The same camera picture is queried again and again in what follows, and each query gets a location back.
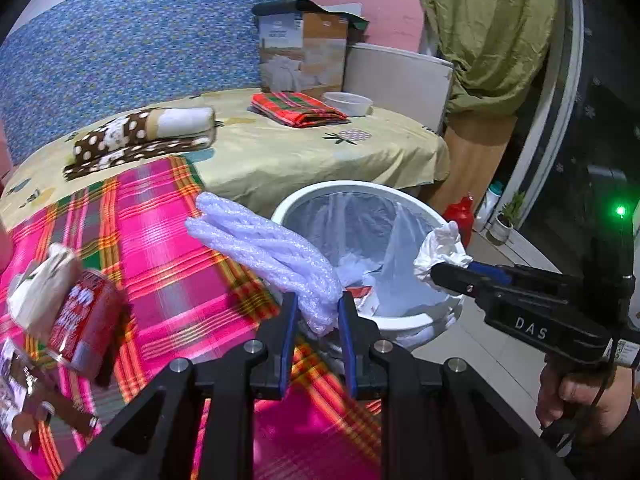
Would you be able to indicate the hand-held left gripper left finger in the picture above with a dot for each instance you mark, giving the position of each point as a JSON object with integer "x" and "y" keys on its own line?
{"x": 289, "y": 340}

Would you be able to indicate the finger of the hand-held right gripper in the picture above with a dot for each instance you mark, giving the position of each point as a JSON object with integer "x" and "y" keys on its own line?
{"x": 492, "y": 274}
{"x": 452, "y": 277}

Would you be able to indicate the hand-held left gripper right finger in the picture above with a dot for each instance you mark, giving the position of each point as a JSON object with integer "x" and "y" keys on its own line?
{"x": 345, "y": 340}

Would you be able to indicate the white tissue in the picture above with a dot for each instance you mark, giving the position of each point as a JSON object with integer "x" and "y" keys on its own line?
{"x": 440, "y": 247}

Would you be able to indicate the white plastic trash bin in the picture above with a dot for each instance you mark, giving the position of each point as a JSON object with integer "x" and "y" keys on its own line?
{"x": 400, "y": 322}

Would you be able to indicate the white foam net sleeve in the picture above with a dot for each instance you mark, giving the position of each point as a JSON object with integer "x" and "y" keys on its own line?
{"x": 260, "y": 245}

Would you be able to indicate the red drink can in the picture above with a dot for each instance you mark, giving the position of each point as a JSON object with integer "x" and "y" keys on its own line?
{"x": 82, "y": 320}

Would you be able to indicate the white paper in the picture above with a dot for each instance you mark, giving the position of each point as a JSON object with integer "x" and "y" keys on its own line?
{"x": 35, "y": 295}

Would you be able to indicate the person's right hand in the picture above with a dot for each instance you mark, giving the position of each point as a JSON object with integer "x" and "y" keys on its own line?
{"x": 590, "y": 395}

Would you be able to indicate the small potted plant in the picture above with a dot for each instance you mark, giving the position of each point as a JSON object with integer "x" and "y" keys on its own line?
{"x": 500, "y": 227}

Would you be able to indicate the red bottle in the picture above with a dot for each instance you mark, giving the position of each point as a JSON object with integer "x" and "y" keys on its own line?
{"x": 462, "y": 215}

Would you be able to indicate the white bottle with teal cap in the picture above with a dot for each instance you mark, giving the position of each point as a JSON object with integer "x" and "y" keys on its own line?
{"x": 490, "y": 200}

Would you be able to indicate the clear plastic bin liner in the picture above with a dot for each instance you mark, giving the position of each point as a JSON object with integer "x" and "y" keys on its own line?
{"x": 350, "y": 230}

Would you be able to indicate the pink plaid blanket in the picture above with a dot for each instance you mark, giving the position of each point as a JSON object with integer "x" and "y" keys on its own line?
{"x": 165, "y": 270}

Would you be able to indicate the yellow printed bedsheet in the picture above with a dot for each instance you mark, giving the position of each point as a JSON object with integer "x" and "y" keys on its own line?
{"x": 280, "y": 160}

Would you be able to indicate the white bowl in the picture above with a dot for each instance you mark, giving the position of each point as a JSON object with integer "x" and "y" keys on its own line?
{"x": 347, "y": 105}

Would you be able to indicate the folded red plaid cloth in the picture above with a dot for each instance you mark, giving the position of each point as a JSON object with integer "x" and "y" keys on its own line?
{"x": 295, "y": 107}

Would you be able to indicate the green curtain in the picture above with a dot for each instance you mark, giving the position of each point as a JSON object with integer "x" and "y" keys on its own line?
{"x": 490, "y": 25}

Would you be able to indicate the open cardboard box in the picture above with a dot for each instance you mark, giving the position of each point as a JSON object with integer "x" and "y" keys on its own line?
{"x": 320, "y": 50}

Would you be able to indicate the brown polka dot blanket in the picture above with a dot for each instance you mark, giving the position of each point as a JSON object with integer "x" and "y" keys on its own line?
{"x": 115, "y": 132}

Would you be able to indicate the blue floral headboard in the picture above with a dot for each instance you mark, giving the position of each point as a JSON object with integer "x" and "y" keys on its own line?
{"x": 125, "y": 45}

